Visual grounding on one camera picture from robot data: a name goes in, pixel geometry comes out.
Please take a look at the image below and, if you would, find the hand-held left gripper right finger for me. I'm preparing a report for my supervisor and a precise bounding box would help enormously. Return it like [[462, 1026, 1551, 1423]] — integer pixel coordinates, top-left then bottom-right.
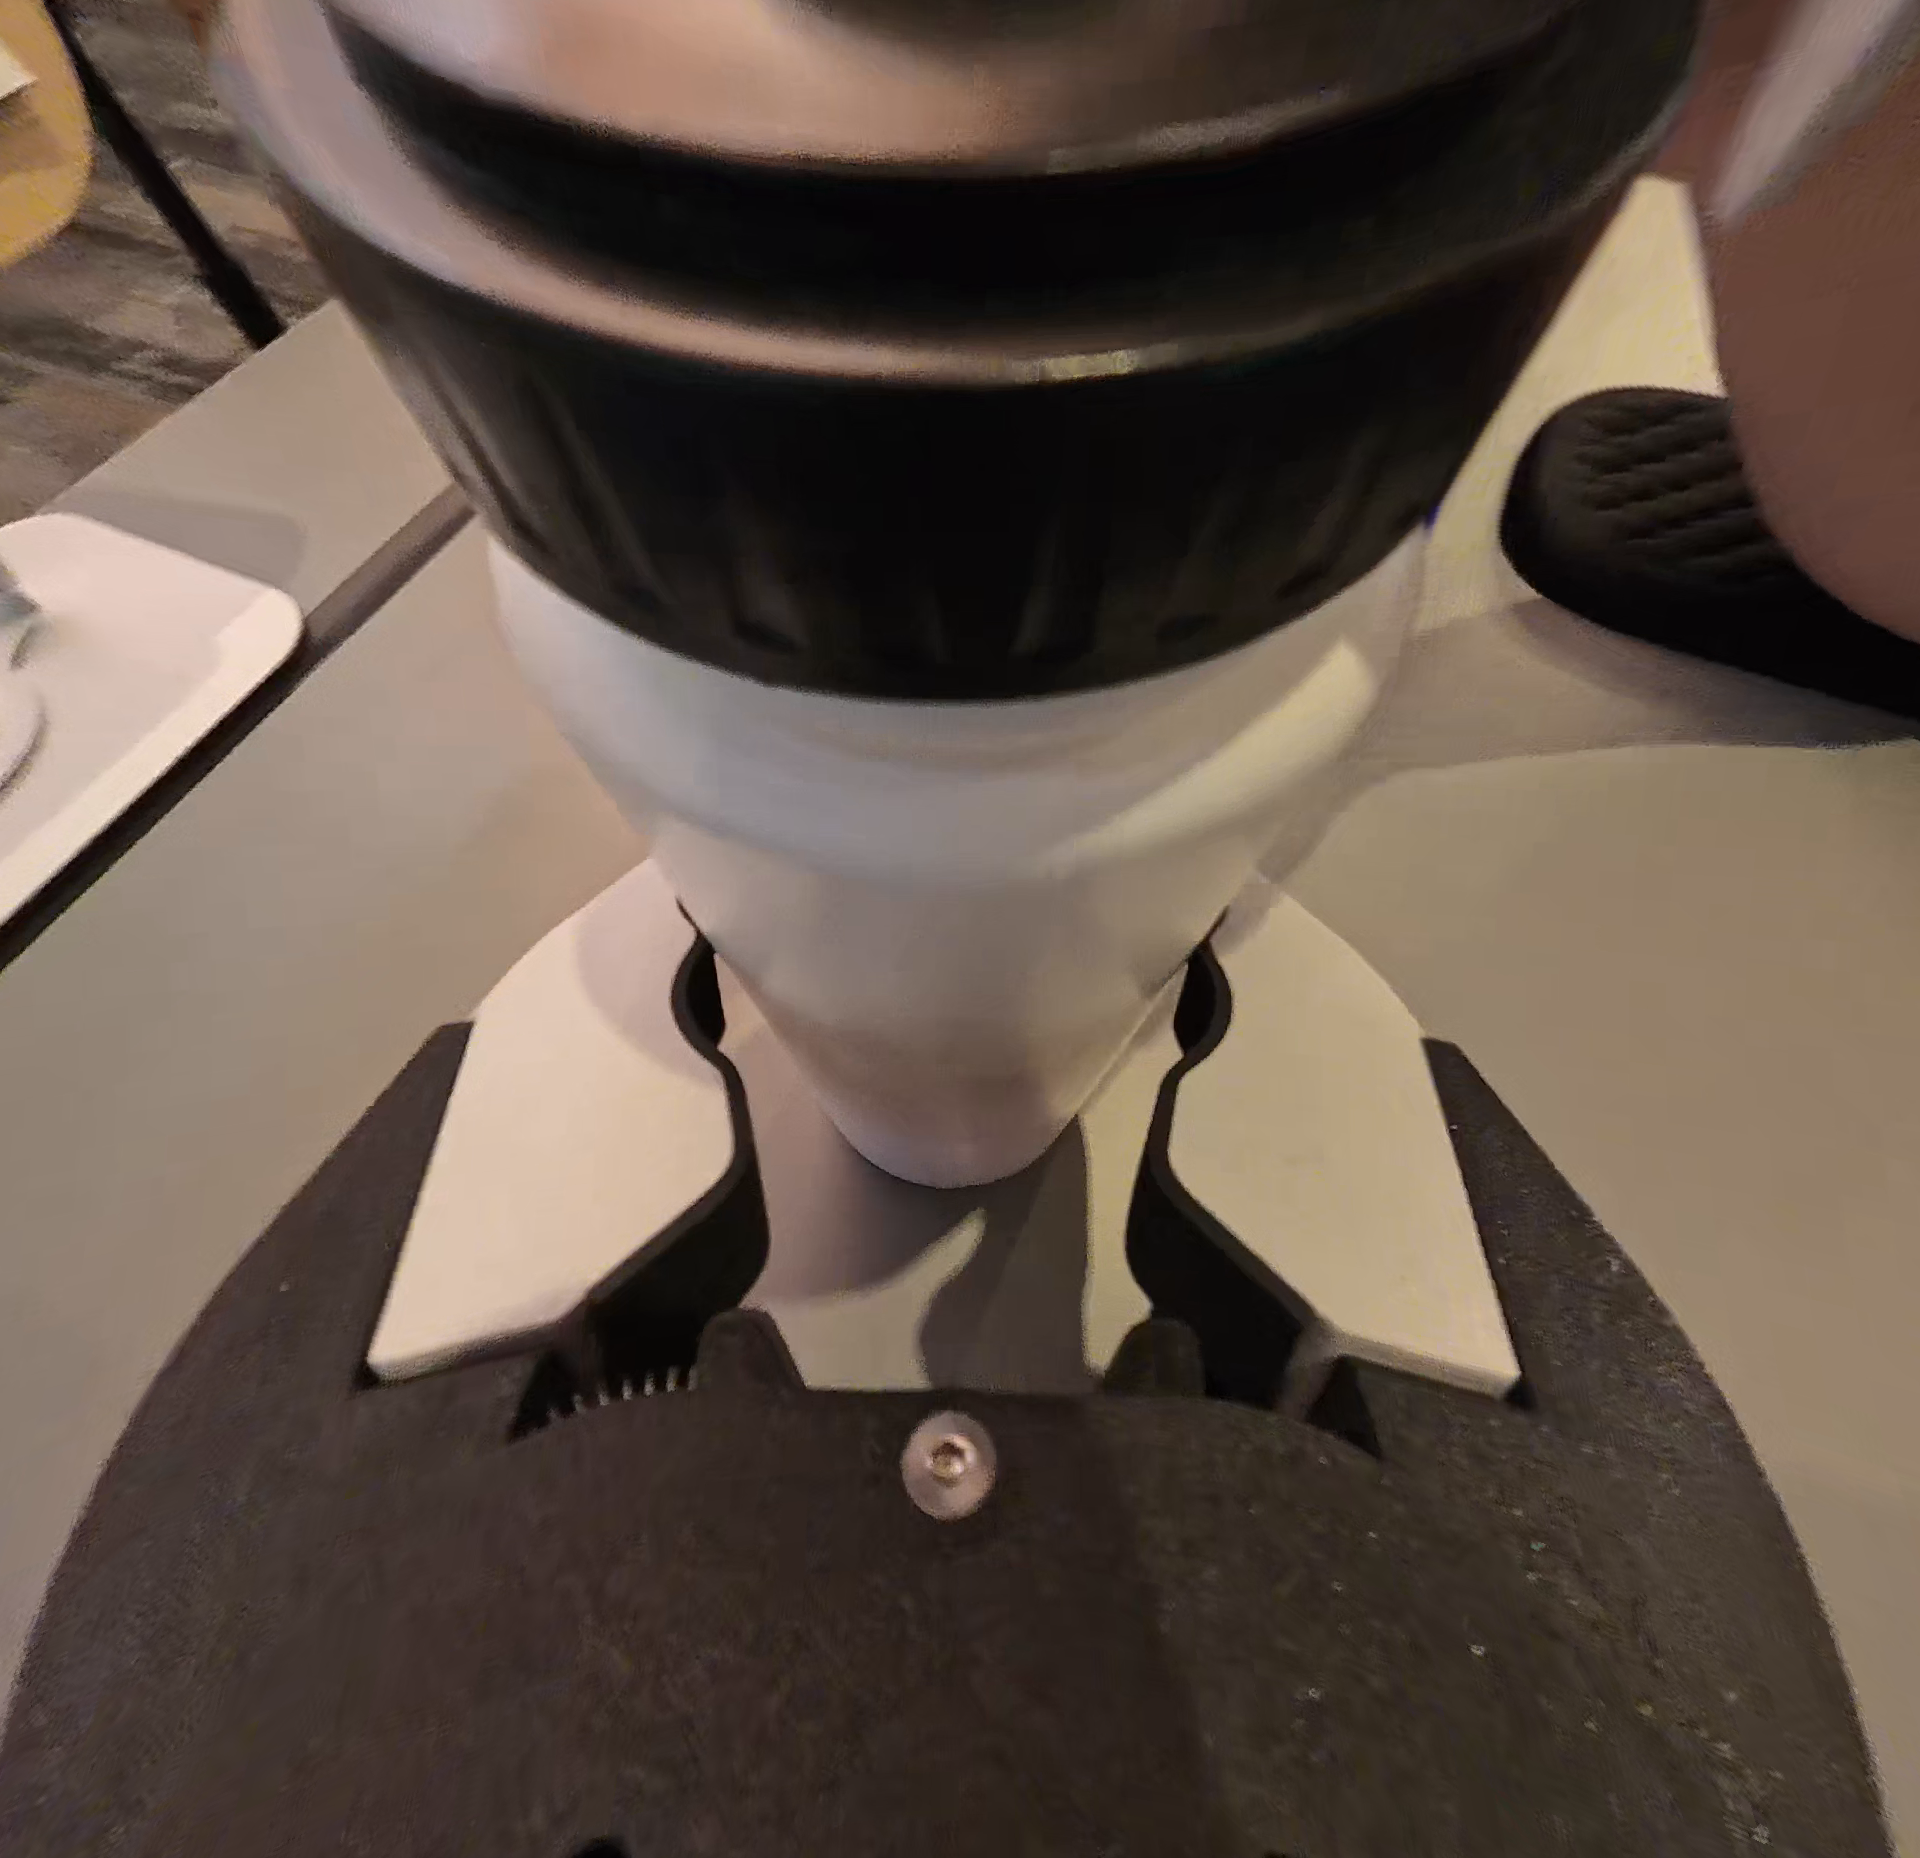
[[1124, 889, 1522, 1400]]

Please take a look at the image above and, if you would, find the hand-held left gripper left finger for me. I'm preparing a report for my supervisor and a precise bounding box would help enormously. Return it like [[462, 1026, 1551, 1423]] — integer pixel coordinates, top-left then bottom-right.
[[367, 855, 774, 1384]]

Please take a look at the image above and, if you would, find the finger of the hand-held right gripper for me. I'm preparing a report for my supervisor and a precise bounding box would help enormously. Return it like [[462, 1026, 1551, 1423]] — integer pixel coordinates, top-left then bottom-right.
[[1710, 0, 1920, 226]]

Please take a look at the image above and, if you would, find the white plastic bottle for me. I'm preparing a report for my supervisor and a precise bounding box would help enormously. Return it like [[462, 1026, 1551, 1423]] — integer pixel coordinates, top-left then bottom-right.
[[486, 538, 1428, 1190]]

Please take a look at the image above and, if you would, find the black bottle lid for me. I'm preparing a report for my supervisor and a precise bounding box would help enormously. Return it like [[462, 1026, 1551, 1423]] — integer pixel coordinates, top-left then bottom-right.
[[224, 0, 1712, 697]]

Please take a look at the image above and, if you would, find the person's right forearm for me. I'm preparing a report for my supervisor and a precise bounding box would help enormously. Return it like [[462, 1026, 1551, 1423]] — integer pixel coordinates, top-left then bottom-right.
[[1703, 88, 1920, 621]]

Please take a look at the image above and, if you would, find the wooden display board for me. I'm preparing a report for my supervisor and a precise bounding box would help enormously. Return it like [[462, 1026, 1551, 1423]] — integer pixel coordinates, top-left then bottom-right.
[[0, 0, 96, 267]]

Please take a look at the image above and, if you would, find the black metal frame leg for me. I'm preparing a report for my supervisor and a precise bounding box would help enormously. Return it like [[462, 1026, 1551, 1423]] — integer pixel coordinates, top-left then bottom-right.
[[37, 0, 289, 348]]

